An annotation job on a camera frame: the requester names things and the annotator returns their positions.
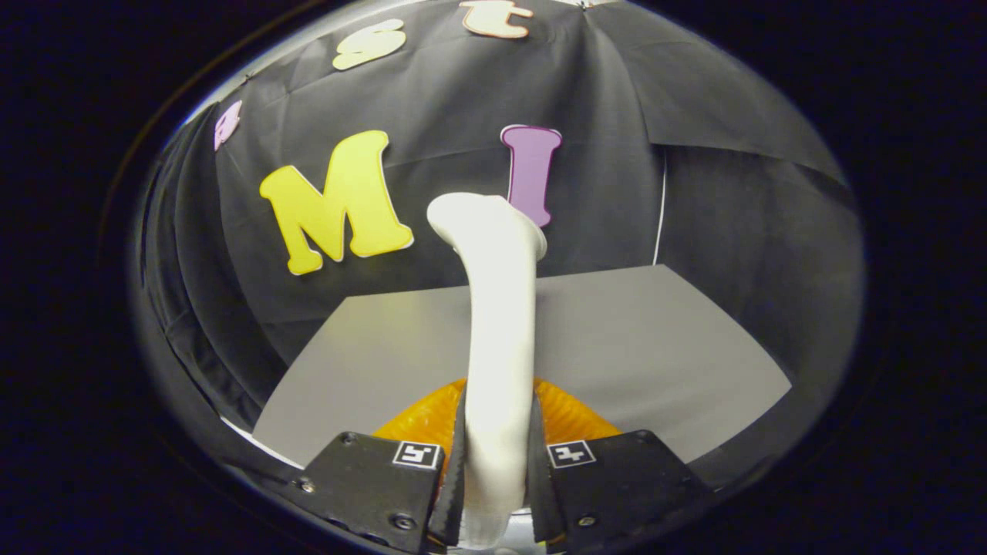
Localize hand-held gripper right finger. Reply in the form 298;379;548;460
527;378;714;552

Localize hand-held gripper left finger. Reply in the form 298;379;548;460
278;378;469;555

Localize grey cabinet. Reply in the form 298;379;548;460
252;264;793;469

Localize black backdrop cloth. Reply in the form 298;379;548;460
131;0;864;494

